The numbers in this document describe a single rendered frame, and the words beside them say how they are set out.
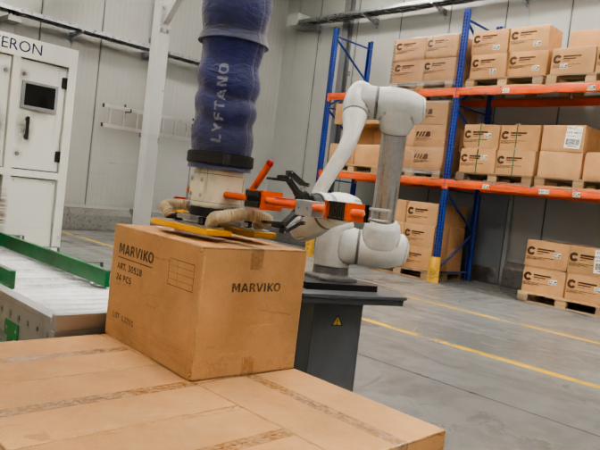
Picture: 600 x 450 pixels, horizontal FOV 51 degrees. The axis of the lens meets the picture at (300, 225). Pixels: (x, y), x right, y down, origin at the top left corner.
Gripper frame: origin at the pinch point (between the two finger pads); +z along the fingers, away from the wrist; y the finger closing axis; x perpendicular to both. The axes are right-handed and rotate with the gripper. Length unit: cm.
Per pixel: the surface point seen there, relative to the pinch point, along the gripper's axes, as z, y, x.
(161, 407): 40, 55, -14
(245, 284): 6.0, 26.4, 0.0
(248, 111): -0.8, -28.1, 16.5
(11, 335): 37, 65, 101
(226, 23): 9, -54, 21
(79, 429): 63, 55, -18
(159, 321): 21, 42, 22
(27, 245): -17, 48, 239
